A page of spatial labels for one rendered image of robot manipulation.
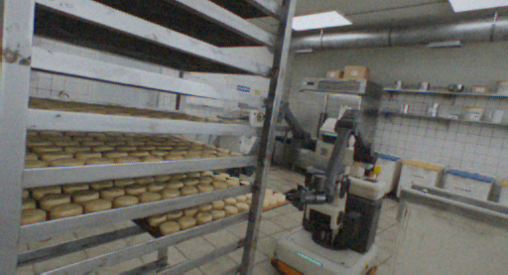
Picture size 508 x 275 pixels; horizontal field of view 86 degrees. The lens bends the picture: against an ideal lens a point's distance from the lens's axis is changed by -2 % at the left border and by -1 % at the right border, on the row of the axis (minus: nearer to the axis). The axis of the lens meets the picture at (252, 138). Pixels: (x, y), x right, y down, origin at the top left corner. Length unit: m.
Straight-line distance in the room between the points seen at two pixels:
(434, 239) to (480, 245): 0.19
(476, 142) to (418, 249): 4.15
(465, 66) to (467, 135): 1.17
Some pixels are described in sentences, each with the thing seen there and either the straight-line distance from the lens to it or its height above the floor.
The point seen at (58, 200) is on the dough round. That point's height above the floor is 0.97.
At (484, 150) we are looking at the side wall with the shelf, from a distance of 5.80.
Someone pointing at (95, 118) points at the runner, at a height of 1.15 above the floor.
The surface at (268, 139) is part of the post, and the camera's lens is 0.83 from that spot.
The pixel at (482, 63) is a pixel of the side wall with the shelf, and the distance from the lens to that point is 5.97.
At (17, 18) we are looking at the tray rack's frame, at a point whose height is 1.27.
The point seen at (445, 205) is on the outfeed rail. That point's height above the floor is 0.87.
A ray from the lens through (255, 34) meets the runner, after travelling 0.80.
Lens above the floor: 1.20
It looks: 6 degrees down
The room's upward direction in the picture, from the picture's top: 9 degrees clockwise
